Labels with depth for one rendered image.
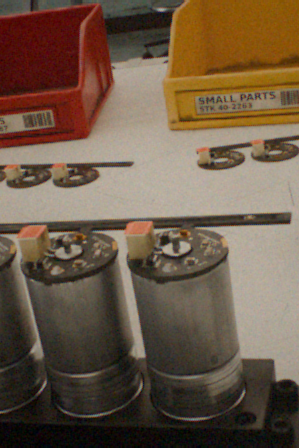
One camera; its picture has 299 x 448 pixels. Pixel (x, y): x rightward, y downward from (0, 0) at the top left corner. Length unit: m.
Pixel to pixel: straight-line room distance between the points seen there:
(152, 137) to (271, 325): 0.22
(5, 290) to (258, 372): 0.07
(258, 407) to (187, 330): 0.03
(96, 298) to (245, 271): 0.12
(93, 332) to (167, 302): 0.02
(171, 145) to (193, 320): 0.27
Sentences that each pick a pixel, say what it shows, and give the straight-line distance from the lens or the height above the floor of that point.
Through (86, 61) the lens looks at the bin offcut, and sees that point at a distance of 0.52.
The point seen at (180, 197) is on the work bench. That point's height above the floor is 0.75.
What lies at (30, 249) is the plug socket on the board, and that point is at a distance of 0.20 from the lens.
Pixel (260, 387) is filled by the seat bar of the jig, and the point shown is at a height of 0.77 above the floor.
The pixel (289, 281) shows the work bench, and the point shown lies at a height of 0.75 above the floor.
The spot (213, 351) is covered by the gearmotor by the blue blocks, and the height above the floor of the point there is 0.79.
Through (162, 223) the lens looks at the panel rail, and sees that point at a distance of 0.21.
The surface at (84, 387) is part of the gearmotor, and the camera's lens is 0.21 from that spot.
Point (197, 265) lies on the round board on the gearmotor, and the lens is 0.19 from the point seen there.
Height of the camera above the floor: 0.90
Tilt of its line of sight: 24 degrees down
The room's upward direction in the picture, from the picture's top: 9 degrees counter-clockwise
